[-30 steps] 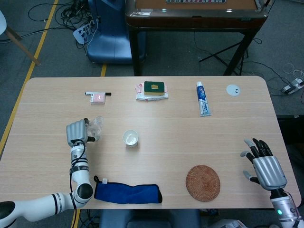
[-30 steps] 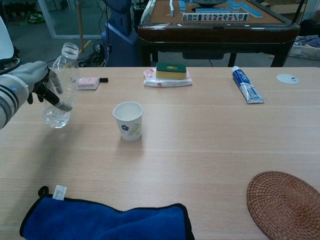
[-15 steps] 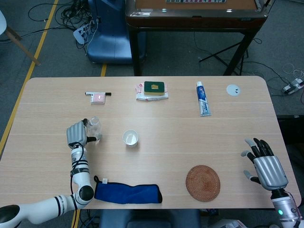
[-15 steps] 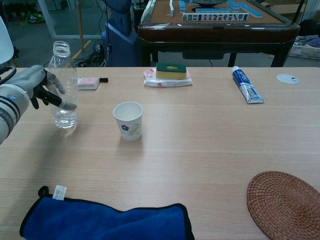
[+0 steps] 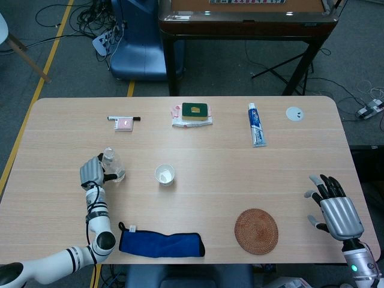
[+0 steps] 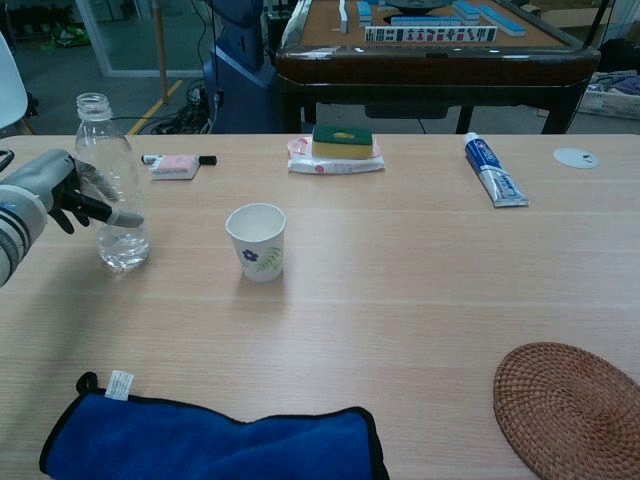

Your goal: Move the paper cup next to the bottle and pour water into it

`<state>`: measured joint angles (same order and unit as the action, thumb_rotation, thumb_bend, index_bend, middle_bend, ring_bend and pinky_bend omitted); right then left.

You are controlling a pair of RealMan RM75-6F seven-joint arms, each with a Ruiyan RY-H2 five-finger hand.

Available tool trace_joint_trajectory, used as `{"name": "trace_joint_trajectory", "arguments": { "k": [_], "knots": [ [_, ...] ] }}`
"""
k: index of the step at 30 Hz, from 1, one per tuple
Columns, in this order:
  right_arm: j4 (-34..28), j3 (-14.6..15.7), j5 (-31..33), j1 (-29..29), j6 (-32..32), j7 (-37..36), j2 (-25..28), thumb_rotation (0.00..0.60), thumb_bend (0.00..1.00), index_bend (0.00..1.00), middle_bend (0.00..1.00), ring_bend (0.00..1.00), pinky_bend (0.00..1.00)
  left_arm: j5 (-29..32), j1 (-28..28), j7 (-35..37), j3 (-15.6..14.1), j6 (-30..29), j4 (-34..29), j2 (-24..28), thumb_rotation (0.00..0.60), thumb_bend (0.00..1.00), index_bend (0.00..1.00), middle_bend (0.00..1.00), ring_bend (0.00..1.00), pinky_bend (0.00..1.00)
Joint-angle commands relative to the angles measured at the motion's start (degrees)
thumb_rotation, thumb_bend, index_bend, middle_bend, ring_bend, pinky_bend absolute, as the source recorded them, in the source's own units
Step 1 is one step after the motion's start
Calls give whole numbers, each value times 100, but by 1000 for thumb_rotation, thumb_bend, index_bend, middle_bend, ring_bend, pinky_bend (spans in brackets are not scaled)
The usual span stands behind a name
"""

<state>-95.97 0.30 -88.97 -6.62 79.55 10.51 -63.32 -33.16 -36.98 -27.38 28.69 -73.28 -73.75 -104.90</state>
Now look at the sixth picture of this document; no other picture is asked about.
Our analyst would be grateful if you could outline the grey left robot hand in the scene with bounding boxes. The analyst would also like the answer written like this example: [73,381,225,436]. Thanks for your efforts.
[4,148,146,235]

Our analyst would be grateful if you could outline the clear plastic water bottle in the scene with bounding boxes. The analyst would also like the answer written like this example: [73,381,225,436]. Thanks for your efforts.
[73,92,152,274]

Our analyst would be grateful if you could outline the flower print paper cup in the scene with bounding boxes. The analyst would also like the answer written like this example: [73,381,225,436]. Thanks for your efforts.
[224,203,288,284]

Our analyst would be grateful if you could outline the white chair wooden legs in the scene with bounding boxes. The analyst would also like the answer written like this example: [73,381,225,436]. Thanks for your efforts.
[0,30,37,136]

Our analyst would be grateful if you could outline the pink eraser block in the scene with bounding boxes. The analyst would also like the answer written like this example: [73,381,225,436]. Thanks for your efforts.
[149,154,201,181]

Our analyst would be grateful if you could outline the green bag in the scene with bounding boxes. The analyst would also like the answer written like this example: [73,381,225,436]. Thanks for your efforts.
[42,24,91,51]

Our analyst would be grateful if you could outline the black marker pen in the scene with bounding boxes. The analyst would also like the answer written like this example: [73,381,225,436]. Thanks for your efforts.
[140,154,218,167]

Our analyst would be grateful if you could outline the wooden pole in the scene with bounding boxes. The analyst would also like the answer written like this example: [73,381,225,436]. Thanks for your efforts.
[153,0,169,105]

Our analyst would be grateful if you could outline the blue chair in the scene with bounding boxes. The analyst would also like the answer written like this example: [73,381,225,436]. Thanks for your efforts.
[202,0,281,134]

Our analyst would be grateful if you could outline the white pink wipes pack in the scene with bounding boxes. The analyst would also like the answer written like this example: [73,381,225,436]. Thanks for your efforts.
[286,136,387,176]

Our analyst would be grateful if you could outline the green yellow sponge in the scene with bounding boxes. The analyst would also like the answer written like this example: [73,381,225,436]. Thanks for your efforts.
[311,124,375,161]

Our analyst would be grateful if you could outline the blue microfiber cloth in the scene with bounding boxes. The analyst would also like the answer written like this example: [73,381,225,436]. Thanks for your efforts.
[38,371,391,480]

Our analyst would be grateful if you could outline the dark wood mahjong table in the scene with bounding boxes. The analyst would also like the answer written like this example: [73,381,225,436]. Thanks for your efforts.
[274,0,602,135]

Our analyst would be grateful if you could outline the face-up mahjong tile row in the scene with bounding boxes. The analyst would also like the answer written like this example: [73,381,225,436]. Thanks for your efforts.
[364,25,499,44]

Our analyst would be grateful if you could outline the blue white toothpaste tube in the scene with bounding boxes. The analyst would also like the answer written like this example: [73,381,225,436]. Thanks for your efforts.
[463,131,530,208]

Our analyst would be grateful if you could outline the white plastic basket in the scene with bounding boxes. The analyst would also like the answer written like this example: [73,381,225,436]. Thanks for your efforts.
[575,84,640,121]

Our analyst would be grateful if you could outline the round woven rattan coaster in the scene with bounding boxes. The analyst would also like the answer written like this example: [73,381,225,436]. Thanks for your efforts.
[492,341,640,480]

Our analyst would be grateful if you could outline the clothes pile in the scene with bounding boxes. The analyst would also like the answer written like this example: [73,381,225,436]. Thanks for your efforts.
[592,72,640,96]

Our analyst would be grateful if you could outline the black bag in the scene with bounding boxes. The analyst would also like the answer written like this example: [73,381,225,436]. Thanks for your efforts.
[597,39,640,74]

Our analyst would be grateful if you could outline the black floor cable tangle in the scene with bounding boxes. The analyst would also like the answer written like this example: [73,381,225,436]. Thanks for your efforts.
[112,77,217,135]

